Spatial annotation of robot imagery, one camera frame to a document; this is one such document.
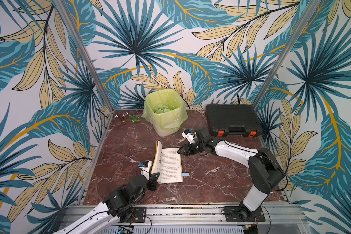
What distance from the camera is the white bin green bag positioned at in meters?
0.87

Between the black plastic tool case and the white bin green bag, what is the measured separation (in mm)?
236

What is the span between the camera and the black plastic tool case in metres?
1.02
